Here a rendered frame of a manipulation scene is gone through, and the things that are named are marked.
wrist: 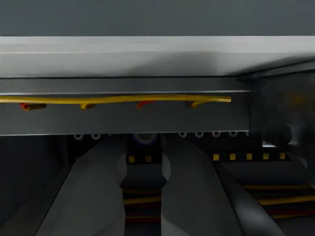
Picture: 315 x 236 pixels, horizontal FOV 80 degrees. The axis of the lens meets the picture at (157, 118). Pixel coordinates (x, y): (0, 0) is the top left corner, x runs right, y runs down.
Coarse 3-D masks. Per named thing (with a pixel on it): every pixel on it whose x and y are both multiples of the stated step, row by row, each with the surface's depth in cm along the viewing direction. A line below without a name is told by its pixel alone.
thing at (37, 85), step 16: (0, 80) 7; (16, 80) 7; (32, 80) 7; (48, 80) 7; (64, 80) 7; (80, 80) 7; (96, 80) 7; (112, 80) 7; (128, 80) 7; (144, 80) 7; (160, 80) 7; (176, 80) 7; (192, 80) 7; (208, 80) 7; (224, 80) 7
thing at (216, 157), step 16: (80, 144) 23; (96, 144) 23; (208, 144) 23; (224, 144) 23; (240, 144) 23; (256, 144) 23; (128, 160) 23; (144, 160) 23; (160, 160) 23; (224, 160) 23; (240, 160) 23; (256, 160) 23; (272, 160) 23; (288, 160) 24
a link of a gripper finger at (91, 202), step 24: (120, 144) 11; (72, 168) 9; (96, 168) 9; (120, 168) 10; (72, 192) 8; (96, 192) 8; (120, 192) 8; (48, 216) 7; (72, 216) 7; (96, 216) 7; (120, 216) 7
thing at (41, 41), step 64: (0, 0) 2; (64, 0) 2; (128, 0) 2; (192, 0) 2; (256, 0) 2; (0, 64) 4; (64, 64) 4; (128, 64) 4; (192, 64) 4; (256, 64) 4
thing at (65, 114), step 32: (0, 96) 6; (32, 96) 8; (64, 96) 8; (96, 96) 8; (128, 96) 6; (160, 96) 6; (192, 96) 6; (224, 96) 6; (0, 128) 8; (32, 128) 8; (64, 128) 8; (96, 128) 8; (128, 128) 8; (160, 128) 8; (192, 128) 8; (224, 128) 8
